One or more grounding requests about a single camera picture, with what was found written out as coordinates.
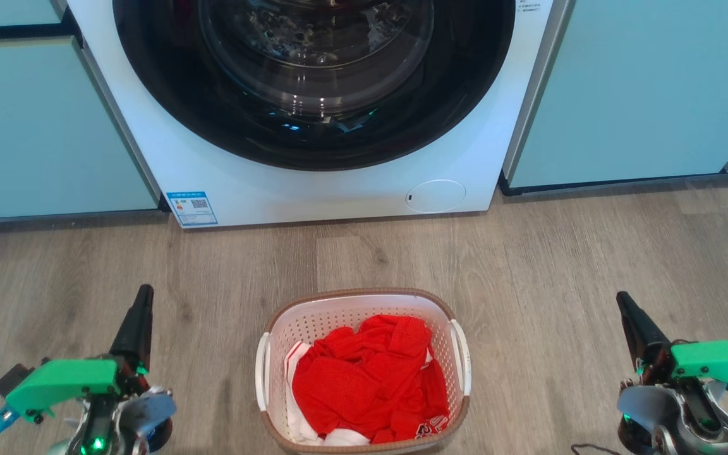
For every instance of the white brown-rimmed laundry basket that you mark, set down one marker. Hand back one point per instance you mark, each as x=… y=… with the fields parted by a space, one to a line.
x=326 y=322

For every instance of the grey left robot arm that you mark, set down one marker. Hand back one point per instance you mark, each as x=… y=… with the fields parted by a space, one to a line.
x=111 y=423

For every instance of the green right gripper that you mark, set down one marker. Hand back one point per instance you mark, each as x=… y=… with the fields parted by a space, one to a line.
x=715 y=366

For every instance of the blue energy label sticker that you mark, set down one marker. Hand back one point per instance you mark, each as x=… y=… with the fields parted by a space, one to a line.
x=192 y=208

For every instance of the pale teal cabinet drawer front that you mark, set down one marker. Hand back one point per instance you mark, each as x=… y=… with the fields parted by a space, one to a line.
x=4 y=11

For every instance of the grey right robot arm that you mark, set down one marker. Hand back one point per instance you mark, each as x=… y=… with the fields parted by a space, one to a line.
x=673 y=423

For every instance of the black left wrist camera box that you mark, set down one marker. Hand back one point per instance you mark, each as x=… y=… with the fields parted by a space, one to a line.
x=13 y=379

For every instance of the wide pale teal cabinet panel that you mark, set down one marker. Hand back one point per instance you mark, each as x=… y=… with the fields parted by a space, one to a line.
x=642 y=88

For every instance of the white garment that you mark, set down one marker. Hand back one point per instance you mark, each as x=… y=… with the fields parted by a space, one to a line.
x=297 y=420

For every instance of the red mesh garment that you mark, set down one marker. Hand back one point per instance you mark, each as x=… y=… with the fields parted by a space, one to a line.
x=357 y=385

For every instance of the black round washer door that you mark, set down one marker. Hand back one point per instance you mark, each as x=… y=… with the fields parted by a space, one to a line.
x=313 y=136

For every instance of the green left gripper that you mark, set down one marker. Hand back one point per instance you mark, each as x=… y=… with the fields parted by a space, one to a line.
x=60 y=382

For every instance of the round white filter cover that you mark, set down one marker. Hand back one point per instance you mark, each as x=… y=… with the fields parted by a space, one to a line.
x=436 y=196

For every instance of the white front-load washing machine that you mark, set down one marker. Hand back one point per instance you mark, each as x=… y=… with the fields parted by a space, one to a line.
x=313 y=193

